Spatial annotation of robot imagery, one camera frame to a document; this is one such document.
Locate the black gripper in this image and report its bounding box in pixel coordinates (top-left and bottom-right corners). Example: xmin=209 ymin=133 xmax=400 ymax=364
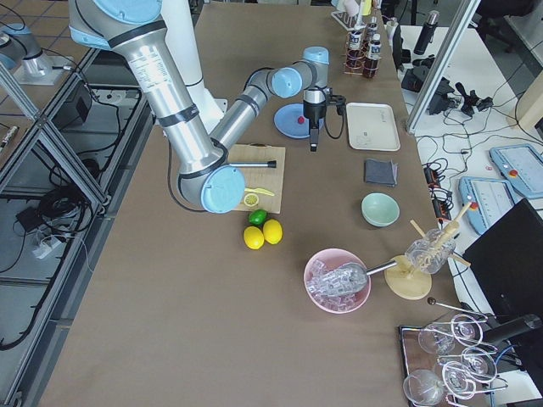
xmin=303 ymin=87 xmax=327 ymax=152

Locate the blue round plate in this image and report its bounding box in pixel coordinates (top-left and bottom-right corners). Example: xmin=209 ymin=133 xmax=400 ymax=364
xmin=274 ymin=103 xmax=310 ymax=140

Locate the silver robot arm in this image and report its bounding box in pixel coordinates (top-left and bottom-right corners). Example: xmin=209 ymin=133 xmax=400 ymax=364
xmin=69 ymin=1 xmax=329 ymax=214
xmin=1 ymin=23 xmax=61 ymax=86

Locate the steel muddler black tip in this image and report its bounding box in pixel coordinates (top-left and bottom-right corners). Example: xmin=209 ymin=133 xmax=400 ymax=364
xmin=229 ymin=160 xmax=277 ymax=169

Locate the cream rabbit tray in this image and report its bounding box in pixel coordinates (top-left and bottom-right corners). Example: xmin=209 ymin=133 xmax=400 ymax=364
xmin=346 ymin=102 xmax=400 ymax=152

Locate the wooden cutting board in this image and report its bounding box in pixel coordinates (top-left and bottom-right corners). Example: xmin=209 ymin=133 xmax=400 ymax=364
xmin=228 ymin=144 xmax=286 ymax=214

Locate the dark grey folded cloth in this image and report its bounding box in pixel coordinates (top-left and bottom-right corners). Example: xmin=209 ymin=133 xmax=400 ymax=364
xmin=364 ymin=159 xmax=398 ymax=187

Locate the yellow plastic knife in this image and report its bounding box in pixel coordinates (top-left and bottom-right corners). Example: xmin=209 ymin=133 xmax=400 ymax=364
xmin=244 ymin=187 xmax=275 ymax=197

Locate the dark drink bottle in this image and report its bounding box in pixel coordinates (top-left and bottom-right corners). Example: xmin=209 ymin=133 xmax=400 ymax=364
xmin=363 ymin=34 xmax=381 ymax=78
xmin=366 ymin=16 xmax=378 ymax=42
xmin=347 ymin=30 xmax=362 ymax=68

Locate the green bowl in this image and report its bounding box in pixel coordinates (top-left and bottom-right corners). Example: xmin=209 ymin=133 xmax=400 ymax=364
xmin=361 ymin=192 xmax=400 ymax=227

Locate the green lime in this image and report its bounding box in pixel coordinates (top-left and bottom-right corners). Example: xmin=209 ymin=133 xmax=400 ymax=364
xmin=249 ymin=209 xmax=268 ymax=226

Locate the yellow lemon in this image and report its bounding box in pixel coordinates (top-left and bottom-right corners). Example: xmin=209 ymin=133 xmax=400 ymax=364
xmin=243 ymin=226 xmax=265 ymax=250
xmin=262 ymin=219 xmax=283 ymax=244

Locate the white cup rack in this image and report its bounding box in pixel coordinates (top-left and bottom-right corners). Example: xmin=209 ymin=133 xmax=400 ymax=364
xmin=331 ymin=0 xmax=373 ymax=31

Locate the pink bowl with ice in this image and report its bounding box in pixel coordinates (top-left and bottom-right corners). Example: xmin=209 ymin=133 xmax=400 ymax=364
xmin=304 ymin=248 xmax=372 ymax=314

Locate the metal ice scoop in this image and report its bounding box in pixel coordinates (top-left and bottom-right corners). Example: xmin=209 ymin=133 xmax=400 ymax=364
xmin=322 ymin=260 xmax=397 ymax=297

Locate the black thermos bottle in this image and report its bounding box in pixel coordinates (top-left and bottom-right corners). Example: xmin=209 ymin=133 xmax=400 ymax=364
xmin=413 ymin=10 xmax=439 ymax=55

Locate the glass mug on stand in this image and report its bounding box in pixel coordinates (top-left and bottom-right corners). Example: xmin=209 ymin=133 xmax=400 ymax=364
xmin=405 ymin=229 xmax=456 ymax=275

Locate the wooden cup tree stand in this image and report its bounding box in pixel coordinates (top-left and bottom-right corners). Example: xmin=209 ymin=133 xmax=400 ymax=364
xmin=384 ymin=202 xmax=472 ymax=300

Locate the blue teach pendant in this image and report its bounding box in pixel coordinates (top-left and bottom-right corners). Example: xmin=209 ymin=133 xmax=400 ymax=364
xmin=458 ymin=176 xmax=520 ymax=235
xmin=490 ymin=144 xmax=542 ymax=199

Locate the black monitor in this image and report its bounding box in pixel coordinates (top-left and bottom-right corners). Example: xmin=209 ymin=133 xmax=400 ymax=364
xmin=463 ymin=198 xmax=542 ymax=319

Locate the wine glass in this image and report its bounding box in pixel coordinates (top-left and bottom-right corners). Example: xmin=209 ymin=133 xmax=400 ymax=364
xmin=461 ymin=347 xmax=497 ymax=383
xmin=402 ymin=370 xmax=446 ymax=406
xmin=417 ymin=322 xmax=456 ymax=355
xmin=451 ymin=314 xmax=483 ymax=347

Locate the copper wire bottle rack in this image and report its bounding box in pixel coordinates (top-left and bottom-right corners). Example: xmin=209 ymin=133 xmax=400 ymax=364
xmin=344 ymin=25 xmax=382 ymax=79

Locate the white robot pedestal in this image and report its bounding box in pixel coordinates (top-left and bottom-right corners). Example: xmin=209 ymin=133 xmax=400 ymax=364
xmin=161 ymin=0 xmax=224 ymax=132

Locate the aluminium frame post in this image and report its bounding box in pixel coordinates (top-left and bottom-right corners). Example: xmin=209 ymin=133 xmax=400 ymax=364
xmin=406 ymin=0 xmax=480 ymax=134

